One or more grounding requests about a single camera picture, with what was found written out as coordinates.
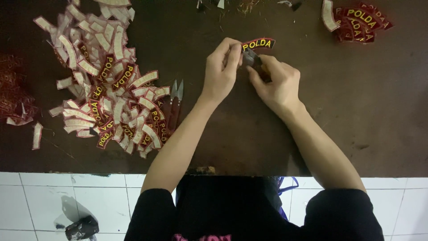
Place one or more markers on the small stack of finished patches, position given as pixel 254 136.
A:
pixel 356 21

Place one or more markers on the pile of untrimmed arc patches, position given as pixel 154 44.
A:
pixel 107 83

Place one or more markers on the black and clear plastic bag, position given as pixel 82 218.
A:
pixel 78 222

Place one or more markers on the person's left hand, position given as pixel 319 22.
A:
pixel 219 75

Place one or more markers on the person's right hand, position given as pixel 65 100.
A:
pixel 281 87

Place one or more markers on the white-backed arc patch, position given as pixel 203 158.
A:
pixel 36 135

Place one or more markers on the black arc embroidered patch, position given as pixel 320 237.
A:
pixel 259 43

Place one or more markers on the person's black shirt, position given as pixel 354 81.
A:
pixel 247 211

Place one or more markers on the dark red thread snips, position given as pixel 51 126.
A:
pixel 255 63
pixel 175 103

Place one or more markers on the heap of dark red patches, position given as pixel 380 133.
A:
pixel 15 90

